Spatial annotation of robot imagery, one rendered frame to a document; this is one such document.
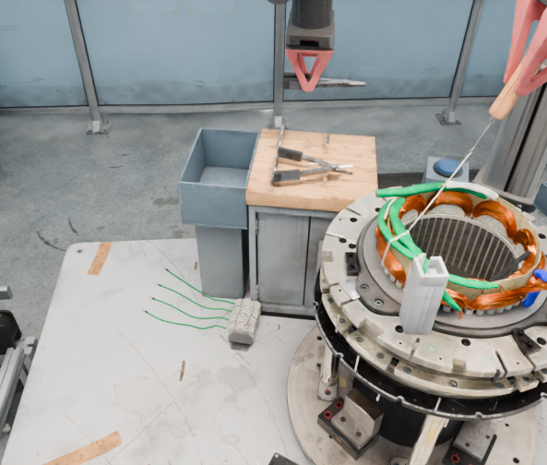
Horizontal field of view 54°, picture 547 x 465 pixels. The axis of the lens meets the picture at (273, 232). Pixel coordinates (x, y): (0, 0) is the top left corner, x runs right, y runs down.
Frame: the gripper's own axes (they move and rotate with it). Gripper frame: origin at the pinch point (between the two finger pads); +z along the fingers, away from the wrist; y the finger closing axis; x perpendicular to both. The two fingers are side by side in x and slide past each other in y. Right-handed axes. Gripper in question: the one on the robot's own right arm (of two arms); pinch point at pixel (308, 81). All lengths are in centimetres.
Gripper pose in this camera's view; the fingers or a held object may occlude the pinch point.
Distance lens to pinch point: 85.8
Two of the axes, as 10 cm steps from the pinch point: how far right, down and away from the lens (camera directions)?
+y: -0.9, 6.7, -7.4
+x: 10.0, 0.6, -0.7
